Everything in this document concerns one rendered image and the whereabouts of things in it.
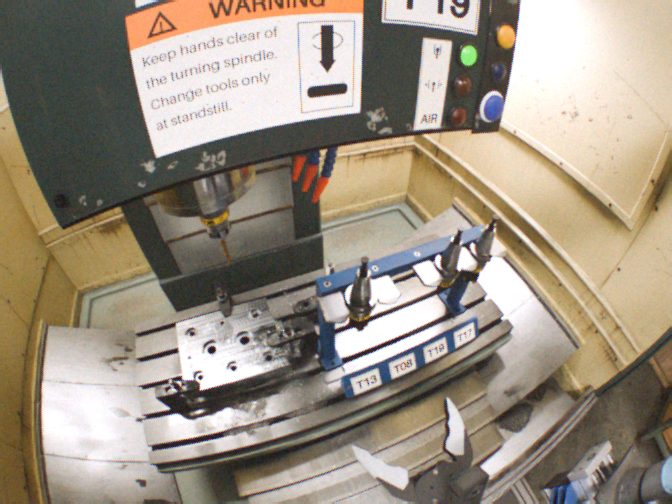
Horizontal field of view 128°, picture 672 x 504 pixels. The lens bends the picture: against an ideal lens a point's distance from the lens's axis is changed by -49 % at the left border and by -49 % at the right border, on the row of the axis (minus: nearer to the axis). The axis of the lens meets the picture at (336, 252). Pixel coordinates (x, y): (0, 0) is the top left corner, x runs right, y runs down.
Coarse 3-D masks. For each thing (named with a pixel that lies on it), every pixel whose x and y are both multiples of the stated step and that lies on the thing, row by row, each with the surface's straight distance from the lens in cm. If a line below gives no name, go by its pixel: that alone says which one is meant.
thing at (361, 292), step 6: (360, 276) 56; (366, 276) 56; (354, 282) 58; (360, 282) 57; (366, 282) 57; (354, 288) 59; (360, 288) 58; (366, 288) 58; (354, 294) 60; (360, 294) 59; (366, 294) 59; (372, 294) 62; (354, 300) 61; (360, 300) 60; (366, 300) 60
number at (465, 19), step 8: (432, 0) 27; (440, 0) 27; (448, 0) 28; (456, 0) 29; (464, 0) 29; (472, 0) 30; (424, 8) 26; (432, 8) 27; (440, 8) 27; (448, 8) 28; (456, 8) 29; (464, 8) 29; (472, 8) 30; (424, 16) 26; (432, 16) 27; (440, 16) 27; (448, 16) 28; (456, 16) 29; (464, 16) 29; (472, 16) 30; (464, 24) 29
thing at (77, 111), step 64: (0, 0) 27; (64, 0) 24; (128, 0) 22; (0, 64) 26; (64, 64) 23; (128, 64) 22; (384, 64) 25; (64, 128) 24; (128, 128) 23; (320, 128) 24; (384, 128) 27; (448, 128) 32; (64, 192) 26; (128, 192) 25
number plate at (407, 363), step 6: (408, 354) 87; (396, 360) 86; (402, 360) 87; (408, 360) 88; (414, 360) 89; (390, 366) 86; (396, 366) 87; (402, 366) 88; (408, 366) 89; (414, 366) 90; (390, 372) 87; (396, 372) 87; (402, 372) 88
